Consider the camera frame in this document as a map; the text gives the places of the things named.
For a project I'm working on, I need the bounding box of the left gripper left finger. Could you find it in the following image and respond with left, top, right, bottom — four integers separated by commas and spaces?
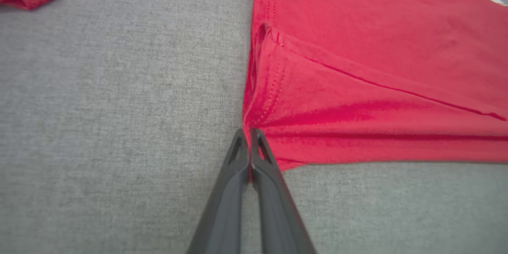
187, 129, 250, 254

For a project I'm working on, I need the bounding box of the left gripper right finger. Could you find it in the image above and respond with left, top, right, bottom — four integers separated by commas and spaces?
250, 128, 317, 254

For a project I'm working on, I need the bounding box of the red basketball jersey white trim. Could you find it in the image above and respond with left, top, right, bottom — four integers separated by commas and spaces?
242, 0, 508, 183

